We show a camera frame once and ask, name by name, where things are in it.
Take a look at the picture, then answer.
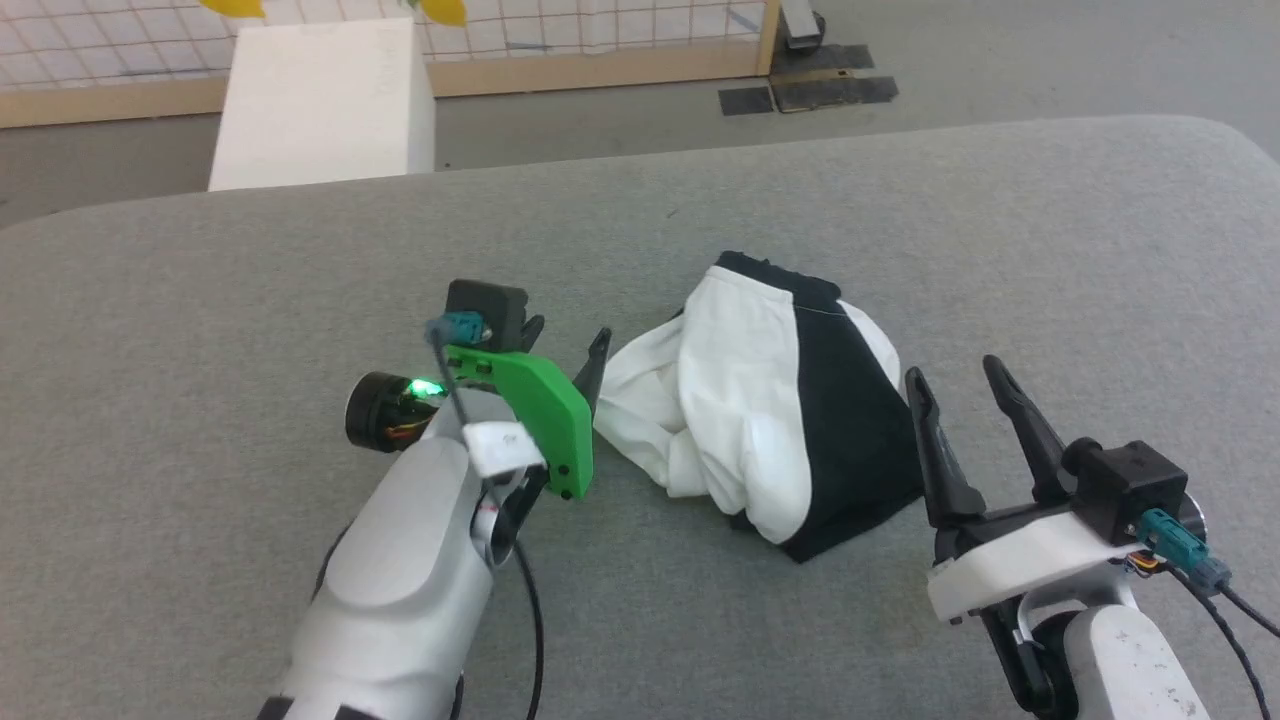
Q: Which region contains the white rectangular box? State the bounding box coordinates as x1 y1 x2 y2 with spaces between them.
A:
207 18 437 193

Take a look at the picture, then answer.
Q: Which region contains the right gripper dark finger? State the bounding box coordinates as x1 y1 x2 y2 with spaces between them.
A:
982 355 1076 506
905 368 986 531

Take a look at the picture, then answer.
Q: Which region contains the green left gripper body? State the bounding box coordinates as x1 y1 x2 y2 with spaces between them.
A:
443 345 594 501

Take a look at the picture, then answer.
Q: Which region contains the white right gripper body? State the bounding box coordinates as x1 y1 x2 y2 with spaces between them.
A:
928 500 1141 623

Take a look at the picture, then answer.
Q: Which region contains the long black floor tape patch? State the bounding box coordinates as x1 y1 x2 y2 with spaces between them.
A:
770 75 898 112

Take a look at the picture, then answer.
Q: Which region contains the white cable label tag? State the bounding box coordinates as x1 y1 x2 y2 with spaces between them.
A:
465 420 547 478

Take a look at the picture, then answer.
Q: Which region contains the white and black t-shirt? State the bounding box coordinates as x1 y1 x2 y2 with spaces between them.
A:
592 250 926 564

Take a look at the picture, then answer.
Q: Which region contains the grey metal foot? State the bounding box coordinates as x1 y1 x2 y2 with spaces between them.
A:
780 0 827 51

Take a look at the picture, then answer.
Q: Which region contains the wooden frame wire mesh fence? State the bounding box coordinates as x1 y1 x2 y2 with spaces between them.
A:
0 0 783 129

